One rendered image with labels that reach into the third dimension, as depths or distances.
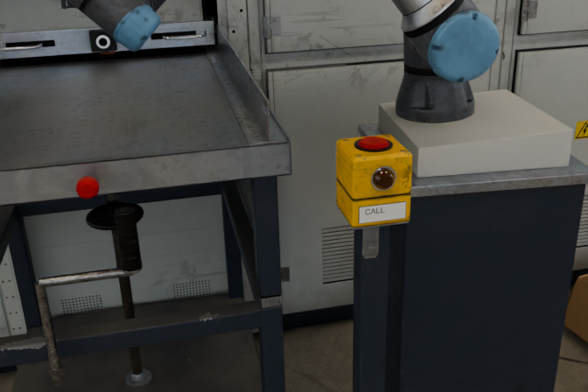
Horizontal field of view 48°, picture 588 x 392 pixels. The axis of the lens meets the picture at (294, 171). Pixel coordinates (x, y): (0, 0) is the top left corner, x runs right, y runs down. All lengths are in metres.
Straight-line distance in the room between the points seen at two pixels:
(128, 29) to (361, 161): 0.46
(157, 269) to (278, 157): 0.91
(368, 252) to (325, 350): 1.08
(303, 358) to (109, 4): 1.19
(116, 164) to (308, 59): 0.82
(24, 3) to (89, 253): 0.65
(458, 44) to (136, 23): 0.51
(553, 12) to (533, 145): 0.80
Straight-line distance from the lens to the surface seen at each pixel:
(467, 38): 1.09
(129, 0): 1.09
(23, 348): 1.21
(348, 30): 1.71
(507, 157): 1.20
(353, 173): 0.82
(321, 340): 2.00
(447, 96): 1.25
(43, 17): 1.71
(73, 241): 1.84
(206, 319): 1.18
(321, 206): 1.85
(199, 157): 1.02
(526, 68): 1.95
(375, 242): 0.90
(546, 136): 1.22
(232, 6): 1.66
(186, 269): 1.89
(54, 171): 1.03
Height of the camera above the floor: 1.20
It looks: 22 degrees down
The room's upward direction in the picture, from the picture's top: 2 degrees counter-clockwise
